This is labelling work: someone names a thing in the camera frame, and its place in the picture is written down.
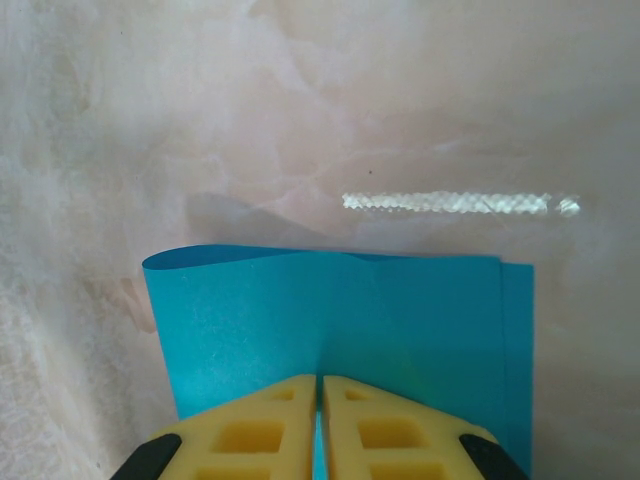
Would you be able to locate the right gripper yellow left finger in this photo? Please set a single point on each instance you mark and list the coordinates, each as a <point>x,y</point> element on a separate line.
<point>240,440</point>

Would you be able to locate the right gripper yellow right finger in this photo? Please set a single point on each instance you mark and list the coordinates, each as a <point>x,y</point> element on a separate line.
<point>400,440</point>

